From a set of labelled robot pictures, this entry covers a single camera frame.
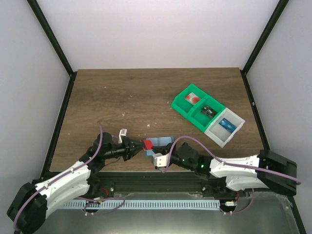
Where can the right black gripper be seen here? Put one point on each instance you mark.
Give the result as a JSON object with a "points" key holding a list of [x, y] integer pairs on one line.
{"points": [[165, 151]]}

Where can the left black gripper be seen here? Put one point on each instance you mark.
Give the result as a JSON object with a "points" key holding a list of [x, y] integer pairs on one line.
{"points": [[126, 150]]}

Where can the blue card holder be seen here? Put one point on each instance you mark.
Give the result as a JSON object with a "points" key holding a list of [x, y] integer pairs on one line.
{"points": [[158, 141]]}

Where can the red white card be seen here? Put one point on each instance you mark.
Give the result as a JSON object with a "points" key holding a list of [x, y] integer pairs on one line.
{"points": [[147, 144], [192, 98]]}

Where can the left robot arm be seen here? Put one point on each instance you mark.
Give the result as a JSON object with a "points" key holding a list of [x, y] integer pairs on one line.
{"points": [[33, 203]]}

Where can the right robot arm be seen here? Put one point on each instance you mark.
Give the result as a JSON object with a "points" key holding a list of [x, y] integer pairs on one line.
{"points": [[266, 170]]}

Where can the black card in bin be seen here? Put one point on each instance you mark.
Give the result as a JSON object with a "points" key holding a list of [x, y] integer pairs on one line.
{"points": [[208, 111]]}

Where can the blue card in bin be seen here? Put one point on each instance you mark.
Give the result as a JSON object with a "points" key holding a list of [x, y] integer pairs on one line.
{"points": [[227, 125]]}

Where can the green bin middle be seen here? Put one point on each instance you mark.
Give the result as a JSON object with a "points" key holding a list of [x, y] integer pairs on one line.
{"points": [[201, 121]]}

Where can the green bin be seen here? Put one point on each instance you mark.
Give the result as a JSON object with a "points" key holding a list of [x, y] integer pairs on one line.
{"points": [[186, 101], [201, 121]]}

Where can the green bin far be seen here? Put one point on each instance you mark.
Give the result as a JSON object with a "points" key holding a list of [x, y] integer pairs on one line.
{"points": [[186, 101]]}

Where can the white bin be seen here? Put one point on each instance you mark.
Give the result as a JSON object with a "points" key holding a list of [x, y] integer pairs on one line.
{"points": [[220, 135]]}

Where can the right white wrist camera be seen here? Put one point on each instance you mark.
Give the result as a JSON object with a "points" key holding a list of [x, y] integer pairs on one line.
{"points": [[159, 160]]}

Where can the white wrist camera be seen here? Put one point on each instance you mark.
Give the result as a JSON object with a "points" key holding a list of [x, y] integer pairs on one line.
{"points": [[122, 133], [159, 160]]}

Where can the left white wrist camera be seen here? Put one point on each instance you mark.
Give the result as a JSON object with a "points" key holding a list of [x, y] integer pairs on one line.
{"points": [[122, 133]]}

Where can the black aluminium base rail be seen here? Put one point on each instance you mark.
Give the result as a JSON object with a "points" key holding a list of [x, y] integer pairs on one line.
{"points": [[108, 184]]}

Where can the white slotted cable duct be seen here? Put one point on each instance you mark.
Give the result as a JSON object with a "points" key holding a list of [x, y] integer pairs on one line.
{"points": [[145, 205]]}

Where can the metal base plate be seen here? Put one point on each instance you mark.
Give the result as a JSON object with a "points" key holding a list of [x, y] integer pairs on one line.
{"points": [[260, 213]]}

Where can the black frame post left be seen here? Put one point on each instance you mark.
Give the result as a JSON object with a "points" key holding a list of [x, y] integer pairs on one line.
{"points": [[35, 7]]}

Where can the black frame post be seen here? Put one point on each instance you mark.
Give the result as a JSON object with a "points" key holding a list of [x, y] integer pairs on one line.
{"points": [[35, 7], [276, 14]]}

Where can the black frame post right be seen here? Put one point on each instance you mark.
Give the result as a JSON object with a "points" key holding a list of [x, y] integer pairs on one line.
{"points": [[276, 14]]}

